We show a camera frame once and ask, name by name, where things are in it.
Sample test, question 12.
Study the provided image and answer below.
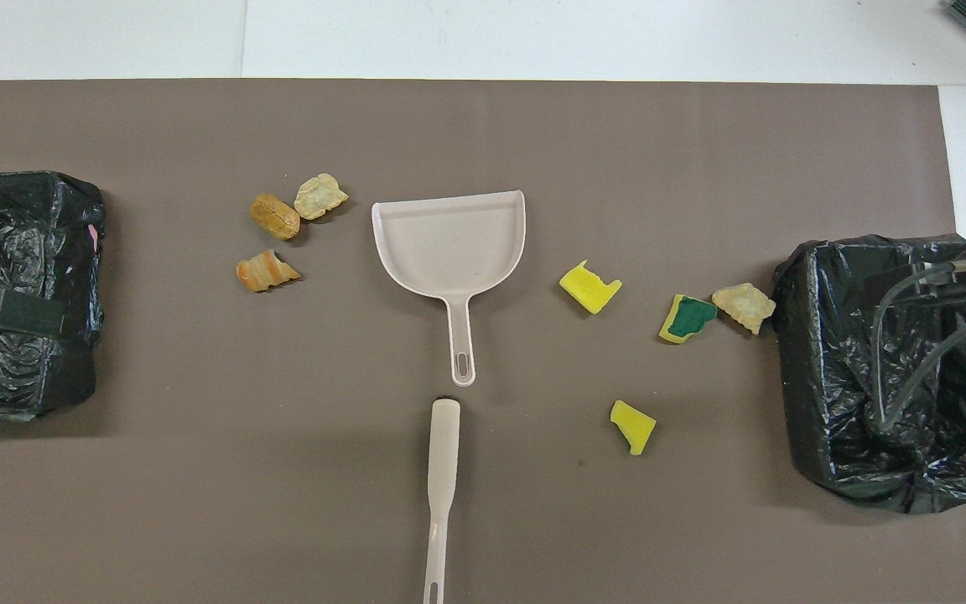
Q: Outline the pale bread piece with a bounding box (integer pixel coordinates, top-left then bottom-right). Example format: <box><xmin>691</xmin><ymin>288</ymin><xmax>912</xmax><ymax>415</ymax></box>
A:
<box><xmin>236</xmin><ymin>249</ymin><xmax>301</xmax><ymax>294</ymax></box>
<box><xmin>711</xmin><ymin>283</ymin><xmax>777</xmax><ymax>336</ymax></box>
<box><xmin>293</xmin><ymin>173</ymin><xmax>350</xmax><ymax>221</ymax></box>

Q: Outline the green and yellow sponge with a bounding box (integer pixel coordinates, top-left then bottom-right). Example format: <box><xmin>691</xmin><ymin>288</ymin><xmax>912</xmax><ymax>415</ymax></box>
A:
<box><xmin>659</xmin><ymin>294</ymin><xmax>719</xmax><ymax>345</ymax></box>

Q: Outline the brown oval bread roll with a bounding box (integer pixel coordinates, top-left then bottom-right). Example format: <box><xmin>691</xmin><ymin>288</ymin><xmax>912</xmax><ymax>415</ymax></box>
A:
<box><xmin>249</xmin><ymin>193</ymin><xmax>302</xmax><ymax>242</ymax></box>

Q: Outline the notched yellow sponge piece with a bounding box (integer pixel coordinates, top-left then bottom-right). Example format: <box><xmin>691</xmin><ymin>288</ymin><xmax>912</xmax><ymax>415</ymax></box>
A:
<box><xmin>558</xmin><ymin>260</ymin><xmax>623</xmax><ymax>315</ymax></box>

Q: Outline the beige plastic dustpan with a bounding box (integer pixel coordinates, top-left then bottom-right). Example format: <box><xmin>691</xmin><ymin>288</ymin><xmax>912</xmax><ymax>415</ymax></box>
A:
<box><xmin>371</xmin><ymin>190</ymin><xmax>527</xmax><ymax>388</ymax></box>

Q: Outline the beige hand brush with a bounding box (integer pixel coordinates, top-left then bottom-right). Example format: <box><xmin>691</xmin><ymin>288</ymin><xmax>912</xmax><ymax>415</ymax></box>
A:
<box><xmin>423</xmin><ymin>398</ymin><xmax>461</xmax><ymax>604</ymax></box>

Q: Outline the black bag-covered closed bin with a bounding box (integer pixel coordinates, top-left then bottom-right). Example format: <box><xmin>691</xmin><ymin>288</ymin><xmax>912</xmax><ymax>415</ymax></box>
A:
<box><xmin>0</xmin><ymin>171</ymin><xmax>106</xmax><ymax>422</ymax></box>

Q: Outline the black bag-lined open bin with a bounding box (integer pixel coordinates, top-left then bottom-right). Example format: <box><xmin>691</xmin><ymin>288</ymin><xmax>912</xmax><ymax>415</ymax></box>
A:
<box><xmin>772</xmin><ymin>233</ymin><xmax>966</xmax><ymax>514</ymax></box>

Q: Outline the yellow sponge wedge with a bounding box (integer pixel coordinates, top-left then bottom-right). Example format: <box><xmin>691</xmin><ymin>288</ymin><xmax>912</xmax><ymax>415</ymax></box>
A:
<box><xmin>610</xmin><ymin>400</ymin><xmax>657</xmax><ymax>456</ymax></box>

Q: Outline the brown table mat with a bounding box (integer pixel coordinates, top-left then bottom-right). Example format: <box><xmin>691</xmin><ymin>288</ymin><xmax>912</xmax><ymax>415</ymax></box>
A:
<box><xmin>0</xmin><ymin>80</ymin><xmax>966</xmax><ymax>604</ymax></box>

